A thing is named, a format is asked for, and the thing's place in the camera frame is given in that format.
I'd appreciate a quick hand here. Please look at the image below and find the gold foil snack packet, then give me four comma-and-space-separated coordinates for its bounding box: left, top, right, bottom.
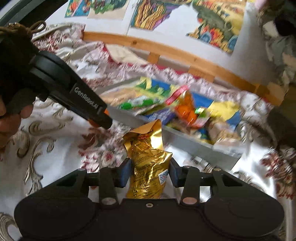
123, 120, 173, 199

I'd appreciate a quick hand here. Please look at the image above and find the beige cracker clear packet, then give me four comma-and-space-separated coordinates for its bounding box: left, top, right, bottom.
100, 87, 142, 106

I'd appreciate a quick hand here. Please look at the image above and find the green white sausage stick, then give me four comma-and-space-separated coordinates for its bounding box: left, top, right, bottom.
119, 95, 161, 110

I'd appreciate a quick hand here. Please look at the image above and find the person's left hand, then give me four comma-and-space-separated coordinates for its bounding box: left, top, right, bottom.
0, 99, 34, 148

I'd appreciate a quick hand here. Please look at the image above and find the nut bar clear packet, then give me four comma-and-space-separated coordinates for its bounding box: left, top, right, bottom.
207, 119, 240, 146

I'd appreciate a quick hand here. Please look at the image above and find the floral satin bed cover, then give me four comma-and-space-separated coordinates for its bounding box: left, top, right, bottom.
1, 23, 295, 240

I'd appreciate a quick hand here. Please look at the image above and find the red haired girl drawing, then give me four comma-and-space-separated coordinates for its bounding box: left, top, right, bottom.
65, 0, 92, 18

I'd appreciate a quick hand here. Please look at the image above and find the cream pillow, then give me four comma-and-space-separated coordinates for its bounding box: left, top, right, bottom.
106, 44, 148, 65

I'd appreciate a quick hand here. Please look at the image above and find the blond child drawing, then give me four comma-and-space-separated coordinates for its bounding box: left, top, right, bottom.
88, 0, 130, 20

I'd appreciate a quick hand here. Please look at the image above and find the swirly night sky drawing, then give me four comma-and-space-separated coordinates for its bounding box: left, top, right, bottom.
130, 0, 192, 31

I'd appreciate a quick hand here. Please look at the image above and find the farm landscape drawing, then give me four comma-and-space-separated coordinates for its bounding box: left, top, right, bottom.
186, 0, 246, 54

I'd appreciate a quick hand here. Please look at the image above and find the wooden bed rail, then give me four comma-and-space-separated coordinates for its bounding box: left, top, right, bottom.
83, 32, 282, 106

